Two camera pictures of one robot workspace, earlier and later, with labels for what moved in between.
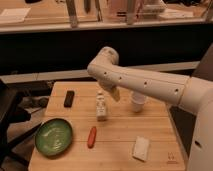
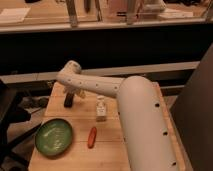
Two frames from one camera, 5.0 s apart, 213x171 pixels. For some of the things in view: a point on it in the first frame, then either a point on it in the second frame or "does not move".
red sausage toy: x=92 y=137 does not move
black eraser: x=68 y=101 does not move
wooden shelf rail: x=160 y=67 does not move
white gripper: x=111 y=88 -> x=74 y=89
